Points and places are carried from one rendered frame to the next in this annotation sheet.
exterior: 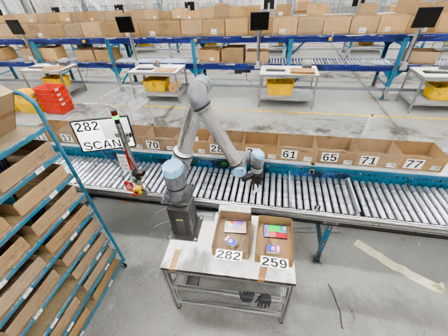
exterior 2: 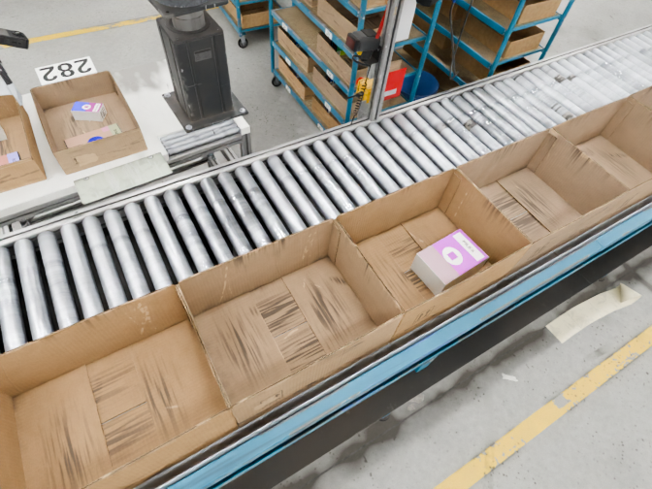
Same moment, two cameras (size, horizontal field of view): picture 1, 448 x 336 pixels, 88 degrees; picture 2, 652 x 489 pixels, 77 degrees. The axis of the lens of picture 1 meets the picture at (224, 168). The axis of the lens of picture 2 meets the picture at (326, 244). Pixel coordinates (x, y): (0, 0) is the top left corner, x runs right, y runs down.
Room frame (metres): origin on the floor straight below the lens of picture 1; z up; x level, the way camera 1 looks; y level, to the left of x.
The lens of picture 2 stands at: (2.61, -0.31, 1.82)
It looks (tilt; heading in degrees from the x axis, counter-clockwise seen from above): 55 degrees down; 131
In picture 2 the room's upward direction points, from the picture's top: 7 degrees clockwise
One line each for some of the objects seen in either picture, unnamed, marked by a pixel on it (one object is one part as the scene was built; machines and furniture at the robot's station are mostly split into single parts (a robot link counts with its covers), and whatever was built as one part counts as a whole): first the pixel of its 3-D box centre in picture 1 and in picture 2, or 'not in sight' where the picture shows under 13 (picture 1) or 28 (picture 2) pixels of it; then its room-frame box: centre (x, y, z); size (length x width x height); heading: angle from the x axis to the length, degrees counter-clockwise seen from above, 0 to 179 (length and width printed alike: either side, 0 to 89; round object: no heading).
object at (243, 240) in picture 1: (233, 233); (88, 118); (1.17, -0.05, 0.80); 0.38 x 0.28 x 0.10; 169
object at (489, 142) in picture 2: (124, 175); (479, 135); (2.11, 1.16, 0.72); 0.52 x 0.05 x 0.05; 167
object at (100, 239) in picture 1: (76, 251); (357, 53); (1.21, 1.36, 0.59); 0.40 x 0.30 x 0.10; 165
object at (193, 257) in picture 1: (230, 242); (97, 124); (1.13, -0.02, 0.74); 1.00 x 0.58 x 0.03; 80
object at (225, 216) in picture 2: (217, 184); (233, 231); (1.86, 0.08, 0.72); 0.52 x 0.05 x 0.05; 167
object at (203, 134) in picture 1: (194, 140); (424, 249); (2.39, 0.33, 0.97); 0.39 x 0.29 x 0.17; 77
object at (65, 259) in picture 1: (65, 238); (362, 16); (1.21, 1.36, 0.79); 0.40 x 0.30 x 0.10; 168
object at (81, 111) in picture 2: (230, 242); (89, 112); (1.10, -0.02, 0.78); 0.10 x 0.06 x 0.05; 47
